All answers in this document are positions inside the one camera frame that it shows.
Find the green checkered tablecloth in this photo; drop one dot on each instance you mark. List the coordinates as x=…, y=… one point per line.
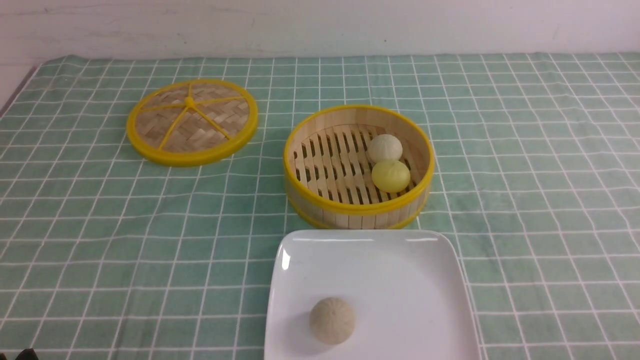
x=107, y=256

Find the beige steamed bun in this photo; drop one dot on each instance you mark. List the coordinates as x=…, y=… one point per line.
x=332, y=321

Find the black object at corner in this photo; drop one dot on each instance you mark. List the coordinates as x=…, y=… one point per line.
x=27, y=354

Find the white steamed bun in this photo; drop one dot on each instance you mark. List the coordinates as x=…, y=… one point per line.
x=384, y=147

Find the yellow bamboo steamer lid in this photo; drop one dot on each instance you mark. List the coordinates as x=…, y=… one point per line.
x=193, y=123

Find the yellow steamed bun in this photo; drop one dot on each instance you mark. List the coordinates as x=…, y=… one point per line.
x=391, y=176

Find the yellow bamboo steamer basket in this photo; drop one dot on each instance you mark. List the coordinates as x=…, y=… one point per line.
x=328, y=170

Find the white square plate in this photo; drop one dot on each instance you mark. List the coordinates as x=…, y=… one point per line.
x=406, y=289

